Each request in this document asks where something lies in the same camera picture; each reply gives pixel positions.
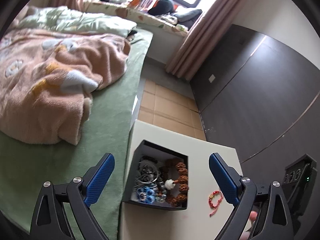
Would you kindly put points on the flattened cardboard on floor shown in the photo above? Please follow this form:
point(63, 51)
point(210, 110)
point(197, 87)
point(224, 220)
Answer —
point(170, 110)

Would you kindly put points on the right pink curtain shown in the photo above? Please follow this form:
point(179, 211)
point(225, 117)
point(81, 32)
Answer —
point(203, 37)

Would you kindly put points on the black jewelry box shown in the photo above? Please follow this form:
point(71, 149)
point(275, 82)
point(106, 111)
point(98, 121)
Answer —
point(167, 169)

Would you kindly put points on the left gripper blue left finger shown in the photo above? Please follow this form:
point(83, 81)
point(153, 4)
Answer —
point(49, 219)

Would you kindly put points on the grey pillow on sill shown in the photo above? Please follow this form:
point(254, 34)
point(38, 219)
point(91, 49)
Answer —
point(189, 15)

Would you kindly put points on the green bed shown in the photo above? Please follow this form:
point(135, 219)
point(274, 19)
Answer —
point(25, 167)

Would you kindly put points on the white wall socket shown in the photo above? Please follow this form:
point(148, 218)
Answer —
point(211, 78)

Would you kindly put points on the blue flower hair clip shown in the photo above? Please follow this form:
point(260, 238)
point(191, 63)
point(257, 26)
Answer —
point(146, 194)

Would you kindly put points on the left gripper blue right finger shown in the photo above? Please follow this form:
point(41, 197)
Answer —
point(273, 220)

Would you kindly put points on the pink fleece blanket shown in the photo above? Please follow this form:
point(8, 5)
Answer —
point(47, 81)

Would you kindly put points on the operator hand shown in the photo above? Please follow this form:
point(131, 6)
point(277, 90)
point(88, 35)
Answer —
point(252, 217)

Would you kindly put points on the orange cup on sill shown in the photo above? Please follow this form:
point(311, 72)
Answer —
point(134, 4)

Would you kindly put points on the patterned window sill cushion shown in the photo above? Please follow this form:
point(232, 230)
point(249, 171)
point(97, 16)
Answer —
point(133, 15)

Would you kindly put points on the black bag on sill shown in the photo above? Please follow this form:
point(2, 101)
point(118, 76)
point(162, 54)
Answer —
point(162, 7)

